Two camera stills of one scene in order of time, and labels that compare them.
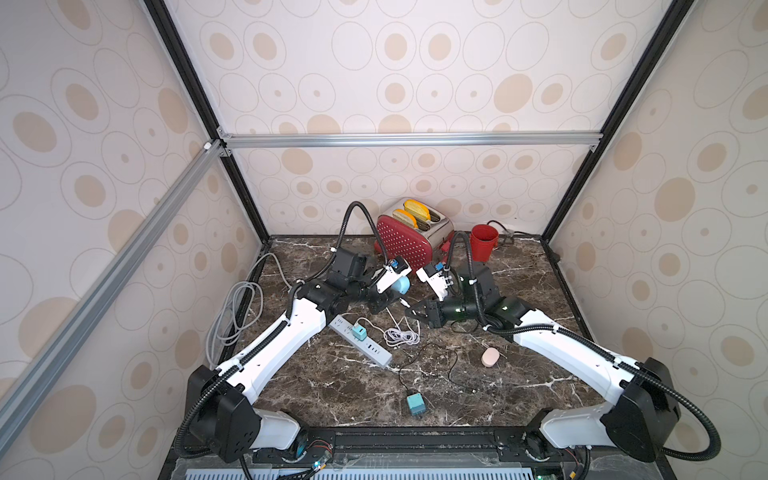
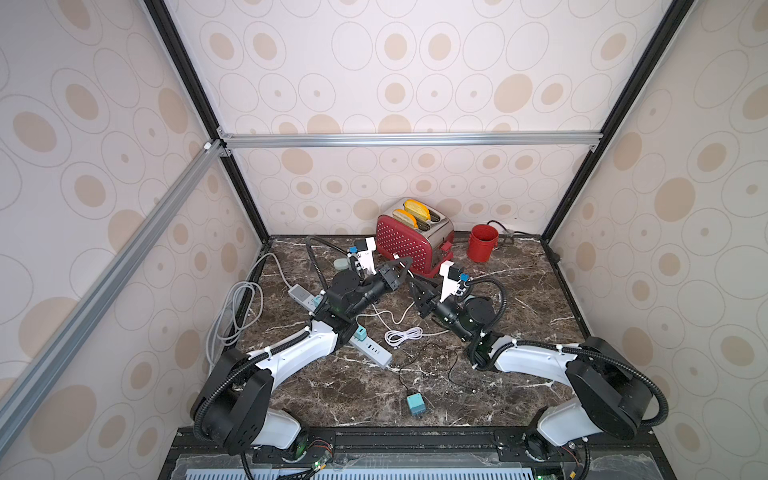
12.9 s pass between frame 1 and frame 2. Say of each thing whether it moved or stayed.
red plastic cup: stayed
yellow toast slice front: stayed
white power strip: stayed
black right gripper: moved
